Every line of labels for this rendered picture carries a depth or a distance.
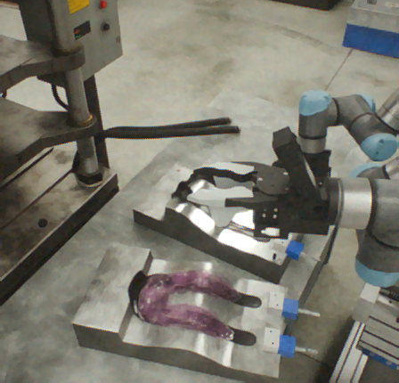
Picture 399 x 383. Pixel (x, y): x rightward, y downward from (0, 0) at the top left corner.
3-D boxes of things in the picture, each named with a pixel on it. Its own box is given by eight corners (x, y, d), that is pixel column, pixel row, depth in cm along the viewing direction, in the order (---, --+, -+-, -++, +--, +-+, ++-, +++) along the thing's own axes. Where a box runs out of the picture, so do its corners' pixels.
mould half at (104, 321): (285, 297, 132) (289, 273, 125) (275, 388, 113) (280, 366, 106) (114, 266, 140) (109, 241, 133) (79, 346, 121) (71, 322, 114)
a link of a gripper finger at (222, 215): (190, 235, 68) (253, 229, 69) (190, 202, 65) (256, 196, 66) (187, 222, 70) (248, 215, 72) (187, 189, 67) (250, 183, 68)
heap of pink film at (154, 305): (242, 288, 127) (244, 270, 122) (232, 347, 115) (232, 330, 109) (150, 271, 132) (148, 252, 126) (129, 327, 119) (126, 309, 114)
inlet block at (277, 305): (317, 312, 125) (321, 300, 122) (317, 328, 122) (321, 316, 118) (268, 302, 128) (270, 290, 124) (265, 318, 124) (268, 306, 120)
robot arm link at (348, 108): (379, 134, 122) (339, 141, 120) (359, 111, 130) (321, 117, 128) (386, 109, 117) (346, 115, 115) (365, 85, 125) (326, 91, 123)
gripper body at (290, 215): (248, 238, 70) (330, 244, 69) (252, 190, 65) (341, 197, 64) (249, 207, 76) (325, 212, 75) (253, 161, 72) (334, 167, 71)
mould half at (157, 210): (309, 226, 152) (315, 196, 143) (277, 285, 135) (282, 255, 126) (176, 175, 170) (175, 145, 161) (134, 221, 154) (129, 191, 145)
